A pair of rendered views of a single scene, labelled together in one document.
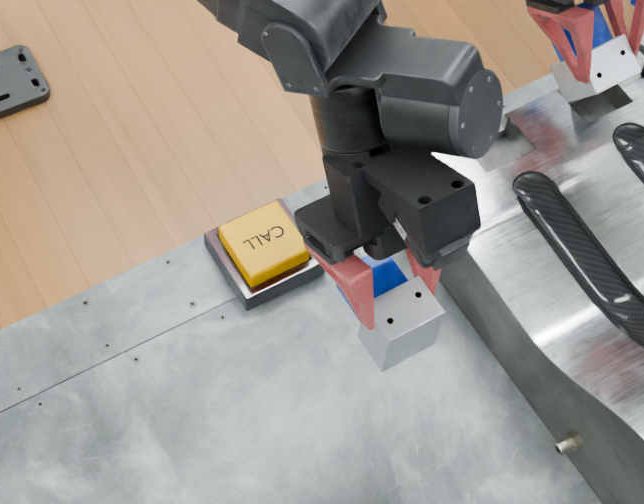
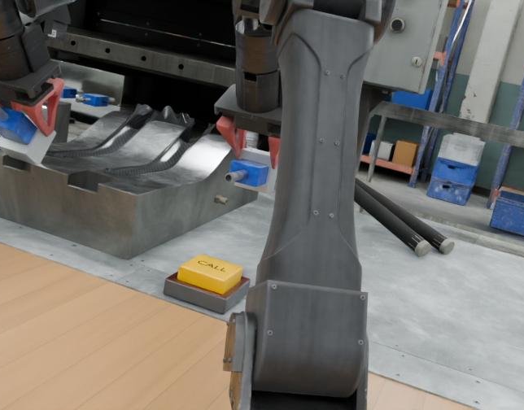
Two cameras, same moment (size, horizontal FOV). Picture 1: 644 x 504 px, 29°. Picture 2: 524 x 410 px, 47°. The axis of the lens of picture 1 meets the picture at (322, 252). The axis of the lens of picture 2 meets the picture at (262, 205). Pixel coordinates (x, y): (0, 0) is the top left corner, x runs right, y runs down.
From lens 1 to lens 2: 1.33 m
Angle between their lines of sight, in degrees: 96
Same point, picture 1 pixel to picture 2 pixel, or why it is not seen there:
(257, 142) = (111, 312)
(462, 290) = (170, 223)
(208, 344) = not seen: hidden behind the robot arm
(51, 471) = (415, 332)
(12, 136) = not seen: outside the picture
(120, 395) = not seen: hidden behind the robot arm
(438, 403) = (225, 243)
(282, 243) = (208, 260)
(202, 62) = (39, 355)
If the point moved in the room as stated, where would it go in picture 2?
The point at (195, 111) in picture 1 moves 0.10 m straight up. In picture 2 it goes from (104, 346) to (119, 248)
